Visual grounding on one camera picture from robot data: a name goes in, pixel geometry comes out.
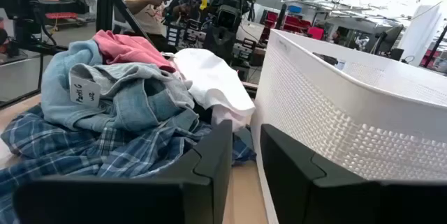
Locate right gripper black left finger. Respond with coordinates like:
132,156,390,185
13,119,234,224

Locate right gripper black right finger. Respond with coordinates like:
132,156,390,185
260,123,447,224

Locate light blue denim garment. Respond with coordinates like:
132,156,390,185
41,38,200,133

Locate white garment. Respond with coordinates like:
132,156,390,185
173,47,256,133

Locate blue plaid shirt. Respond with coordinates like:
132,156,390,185
0,105,258,224

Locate white paper tag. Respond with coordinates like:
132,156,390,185
68,73,102,108

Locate pink garment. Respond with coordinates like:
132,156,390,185
92,29,177,74

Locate white perforated plastic basket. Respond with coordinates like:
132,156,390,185
249,28,447,224

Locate red storage bins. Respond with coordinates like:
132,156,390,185
260,10,325,42

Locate person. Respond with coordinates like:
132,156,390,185
123,0,179,53

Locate red parts shelving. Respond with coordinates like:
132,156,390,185
38,0,97,31

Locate black aluminium table frame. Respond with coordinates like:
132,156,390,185
96,0,154,45

